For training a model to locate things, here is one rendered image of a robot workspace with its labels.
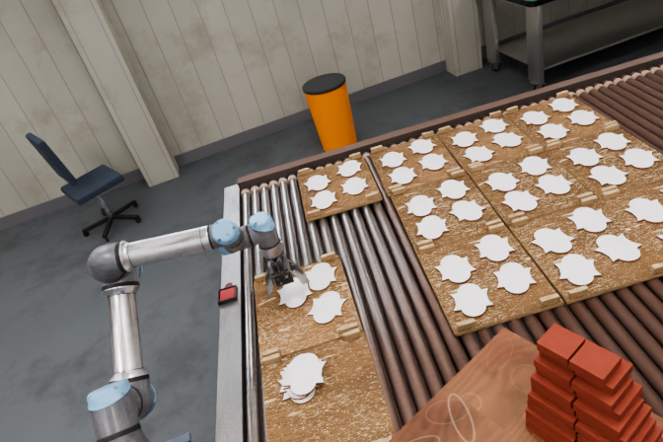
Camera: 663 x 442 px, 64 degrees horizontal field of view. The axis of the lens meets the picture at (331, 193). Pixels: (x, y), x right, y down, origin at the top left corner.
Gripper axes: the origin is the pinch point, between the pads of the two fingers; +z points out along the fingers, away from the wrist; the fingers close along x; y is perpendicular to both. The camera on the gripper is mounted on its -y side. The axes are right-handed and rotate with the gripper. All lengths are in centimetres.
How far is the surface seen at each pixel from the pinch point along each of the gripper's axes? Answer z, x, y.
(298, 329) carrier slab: 3.0, 0.2, 17.3
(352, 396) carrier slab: 2, 12, 50
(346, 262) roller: 5.2, 23.1, -10.0
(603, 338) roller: 4, 85, 56
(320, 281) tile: 2.6, 11.4, -1.5
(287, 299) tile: 2.2, -1.6, 2.5
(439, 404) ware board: -8, 34, 67
